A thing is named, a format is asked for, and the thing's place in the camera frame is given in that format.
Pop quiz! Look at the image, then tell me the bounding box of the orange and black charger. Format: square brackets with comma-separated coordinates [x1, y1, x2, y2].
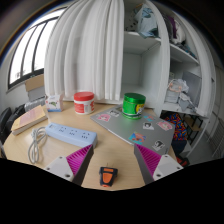
[98, 166, 119, 188]

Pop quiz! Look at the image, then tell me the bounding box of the tan paperback book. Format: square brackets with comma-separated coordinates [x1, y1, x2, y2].
[10, 104, 49, 136]

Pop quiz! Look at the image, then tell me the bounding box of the brown cardboard box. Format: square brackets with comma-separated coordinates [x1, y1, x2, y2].
[24, 73, 46, 93]

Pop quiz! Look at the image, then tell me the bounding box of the grey laptop with stickers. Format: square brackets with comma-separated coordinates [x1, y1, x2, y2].
[89, 104, 177, 156]

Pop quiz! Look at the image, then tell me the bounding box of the light blue power strip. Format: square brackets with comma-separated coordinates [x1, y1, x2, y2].
[44, 121, 99, 149]

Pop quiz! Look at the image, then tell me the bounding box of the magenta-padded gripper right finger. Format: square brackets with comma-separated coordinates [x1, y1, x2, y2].
[133, 143, 185, 186]

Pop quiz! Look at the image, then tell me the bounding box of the green round tin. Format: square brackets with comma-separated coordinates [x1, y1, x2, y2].
[121, 92, 147, 120]

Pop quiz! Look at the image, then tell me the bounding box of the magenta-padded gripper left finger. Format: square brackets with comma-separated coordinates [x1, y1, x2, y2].
[44, 143, 95, 187]

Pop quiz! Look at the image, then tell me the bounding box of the black bag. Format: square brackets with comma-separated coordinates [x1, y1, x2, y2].
[4, 103, 27, 133]
[0, 106, 14, 144]

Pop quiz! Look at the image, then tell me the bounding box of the black-framed window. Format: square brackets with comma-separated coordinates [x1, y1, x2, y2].
[7, 8, 68, 91]

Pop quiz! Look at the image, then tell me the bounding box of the small white printed box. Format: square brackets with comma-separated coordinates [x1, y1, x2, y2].
[45, 93, 65, 113]

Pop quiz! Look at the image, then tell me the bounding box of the grey flat box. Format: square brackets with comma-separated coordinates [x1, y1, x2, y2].
[27, 86, 47, 102]

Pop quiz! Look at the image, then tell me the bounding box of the white radiator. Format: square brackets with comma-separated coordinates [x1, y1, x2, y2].
[23, 96, 48, 113]

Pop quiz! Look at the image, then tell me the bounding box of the white jar with red lid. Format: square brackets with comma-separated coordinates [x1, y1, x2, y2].
[73, 91, 96, 116]

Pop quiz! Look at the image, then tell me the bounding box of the white curtain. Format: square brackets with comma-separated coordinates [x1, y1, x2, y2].
[43, 0, 126, 101]

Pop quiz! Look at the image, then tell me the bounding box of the white coiled power cable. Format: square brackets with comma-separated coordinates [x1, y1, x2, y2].
[27, 126, 48, 165]

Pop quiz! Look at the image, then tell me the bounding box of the white shelf unit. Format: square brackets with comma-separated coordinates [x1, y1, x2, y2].
[121, 0, 218, 158]

